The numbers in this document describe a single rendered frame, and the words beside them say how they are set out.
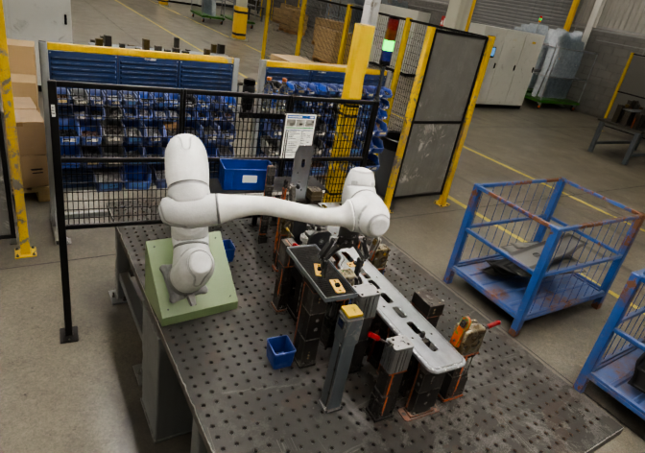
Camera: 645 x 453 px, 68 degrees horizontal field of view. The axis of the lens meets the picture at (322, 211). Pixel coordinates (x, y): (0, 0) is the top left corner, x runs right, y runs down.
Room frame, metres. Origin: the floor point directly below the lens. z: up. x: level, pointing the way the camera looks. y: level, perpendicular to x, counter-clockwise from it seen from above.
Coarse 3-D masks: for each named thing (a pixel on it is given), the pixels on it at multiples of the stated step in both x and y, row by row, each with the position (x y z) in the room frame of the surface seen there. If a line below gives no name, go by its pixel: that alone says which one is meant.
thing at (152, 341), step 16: (144, 304) 1.84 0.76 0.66; (144, 320) 1.84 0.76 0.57; (144, 336) 1.84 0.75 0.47; (144, 352) 1.83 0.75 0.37; (160, 352) 1.64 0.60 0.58; (144, 368) 1.83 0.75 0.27; (160, 368) 1.64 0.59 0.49; (144, 384) 1.82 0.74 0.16; (160, 384) 1.64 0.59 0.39; (176, 384) 1.68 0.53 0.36; (144, 400) 1.82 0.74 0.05; (160, 400) 1.64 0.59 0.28; (176, 400) 1.68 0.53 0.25; (160, 416) 1.64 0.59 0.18; (176, 416) 1.69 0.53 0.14; (192, 416) 1.73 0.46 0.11; (160, 432) 1.64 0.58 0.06; (176, 432) 1.69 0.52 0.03
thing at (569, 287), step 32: (480, 192) 3.69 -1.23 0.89; (480, 224) 3.81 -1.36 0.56; (544, 224) 3.16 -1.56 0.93; (608, 224) 3.43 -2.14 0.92; (640, 224) 3.72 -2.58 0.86; (480, 256) 3.93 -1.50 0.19; (512, 256) 3.29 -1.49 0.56; (544, 256) 3.08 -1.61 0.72; (608, 256) 3.63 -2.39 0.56; (480, 288) 3.40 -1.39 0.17; (512, 288) 3.52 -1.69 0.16; (544, 288) 3.63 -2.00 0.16; (576, 288) 3.73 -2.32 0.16; (608, 288) 3.72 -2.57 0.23
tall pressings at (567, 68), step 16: (560, 32) 15.46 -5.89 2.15; (576, 32) 15.89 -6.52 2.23; (576, 48) 15.68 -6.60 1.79; (544, 64) 15.12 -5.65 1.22; (560, 64) 15.26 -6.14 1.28; (576, 64) 15.67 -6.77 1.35; (544, 80) 15.27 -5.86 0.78; (560, 80) 15.37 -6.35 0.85; (544, 96) 15.23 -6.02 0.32; (560, 96) 15.66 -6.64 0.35
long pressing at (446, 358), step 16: (352, 256) 2.06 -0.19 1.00; (368, 272) 1.95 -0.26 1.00; (384, 288) 1.83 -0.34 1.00; (384, 304) 1.71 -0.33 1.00; (400, 304) 1.73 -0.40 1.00; (384, 320) 1.60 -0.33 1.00; (400, 320) 1.62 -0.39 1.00; (416, 320) 1.64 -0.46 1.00; (416, 336) 1.53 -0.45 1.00; (432, 336) 1.55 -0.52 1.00; (416, 352) 1.43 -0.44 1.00; (432, 352) 1.45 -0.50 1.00; (448, 352) 1.47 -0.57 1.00; (432, 368) 1.36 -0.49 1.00; (448, 368) 1.39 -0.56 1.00
